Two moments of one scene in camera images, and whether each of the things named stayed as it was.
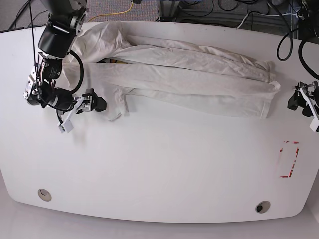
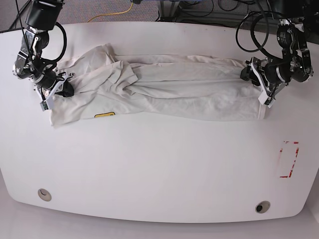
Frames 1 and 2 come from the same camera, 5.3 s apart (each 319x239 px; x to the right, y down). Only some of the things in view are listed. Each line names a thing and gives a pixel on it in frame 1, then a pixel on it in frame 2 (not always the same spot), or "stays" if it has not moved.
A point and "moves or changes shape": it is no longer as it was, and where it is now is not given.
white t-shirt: x=107 y=60 moves or changes shape
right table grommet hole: x=262 y=206 stays
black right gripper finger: x=296 y=99 → x=246 y=73
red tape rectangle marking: x=297 y=151 stays
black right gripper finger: x=307 y=111 → x=255 y=81
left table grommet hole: x=44 y=194 stays
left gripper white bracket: x=99 y=104 → x=68 y=91
